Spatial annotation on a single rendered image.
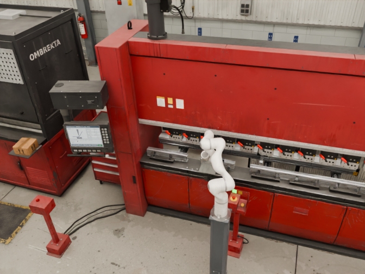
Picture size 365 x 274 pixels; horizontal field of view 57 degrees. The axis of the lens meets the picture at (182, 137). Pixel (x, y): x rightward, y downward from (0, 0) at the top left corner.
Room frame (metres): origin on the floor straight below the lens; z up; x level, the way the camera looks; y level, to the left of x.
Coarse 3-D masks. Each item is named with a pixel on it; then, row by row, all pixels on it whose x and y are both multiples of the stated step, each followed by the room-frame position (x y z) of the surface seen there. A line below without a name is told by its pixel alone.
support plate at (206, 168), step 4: (204, 160) 2.92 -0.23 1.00; (204, 164) 2.85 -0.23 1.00; (208, 164) 2.85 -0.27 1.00; (200, 168) 2.79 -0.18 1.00; (204, 168) 2.79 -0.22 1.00; (208, 168) 2.79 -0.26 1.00; (212, 168) 2.78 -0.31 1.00; (204, 172) 2.72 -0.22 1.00; (208, 172) 2.72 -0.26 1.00; (212, 172) 2.71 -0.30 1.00
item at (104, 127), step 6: (102, 126) 2.82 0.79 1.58; (108, 126) 2.82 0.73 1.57; (66, 132) 2.86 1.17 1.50; (102, 132) 2.82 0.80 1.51; (108, 132) 2.82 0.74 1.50; (102, 138) 2.82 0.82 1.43; (108, 138) 2.82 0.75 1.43; (108, 144) 2.82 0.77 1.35; (72, 150) 2.85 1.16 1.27; (78, 150) 2.85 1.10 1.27; (84, 150) 2.84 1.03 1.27; (90, 150) 2.83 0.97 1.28; (96, 150) 2.83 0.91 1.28; (102, 150) 2.83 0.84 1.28; (108, 150) 2.82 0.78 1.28
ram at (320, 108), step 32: (160, 64) 3.11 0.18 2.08; (192, 64) 3.01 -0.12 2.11; (224, 64) 2.91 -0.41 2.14; (160, 96) 3.12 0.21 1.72; (192, 96) 3.01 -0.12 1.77; (224, 96) 2.90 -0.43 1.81; (256, 96) 2.80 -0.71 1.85; (288, 96) 2.71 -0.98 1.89; (320, 96) 2.62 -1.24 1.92; (352, 96) 2.54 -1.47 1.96; (224, 128) 2.90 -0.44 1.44; (256, 128) 2.79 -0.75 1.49; (288, 128) 2.69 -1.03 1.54; (320, 128) 2.60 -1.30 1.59; (352, 128) 2.51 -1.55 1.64
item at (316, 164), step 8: (160, 136) 3.44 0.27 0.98; (168, 136) 3.43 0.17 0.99; (184, 136) 3.42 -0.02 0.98; (168, 144) 3.40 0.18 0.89; (176, 144) 3.37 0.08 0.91; (184, 144) 3.33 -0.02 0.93; (192, 144) 3.29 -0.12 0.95; (224, 152) 3.16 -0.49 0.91; (232, 152) 3.13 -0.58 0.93; (240, 152) 3.10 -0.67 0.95; (256, 152) 3.05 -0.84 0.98; (296, 152) 3.01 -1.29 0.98; (272, 160) 2.98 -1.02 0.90; (280, 160) 2.95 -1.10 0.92; (288, 160) 2.92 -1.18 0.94; (296, 160) 2.90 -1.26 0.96; (312, 168) 2.85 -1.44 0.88; (320, 168) 2.81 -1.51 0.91; (328, 168) 2.79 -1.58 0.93; (336, 168) 2.76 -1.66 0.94; (344, 168) 2.73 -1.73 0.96
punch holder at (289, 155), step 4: (280, 148) 2.70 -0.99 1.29; (284, 148) 2.69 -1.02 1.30; (288, 148) 2.68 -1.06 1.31; (292, 148) 2.67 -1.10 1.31; (280, 152) 2.70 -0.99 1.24; (288, 152) 2.68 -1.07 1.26; (280, 156) 2.70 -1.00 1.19; (284, 156) 2.69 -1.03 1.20; (288, 156) 2.67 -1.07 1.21; (292, 156) 2.66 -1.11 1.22
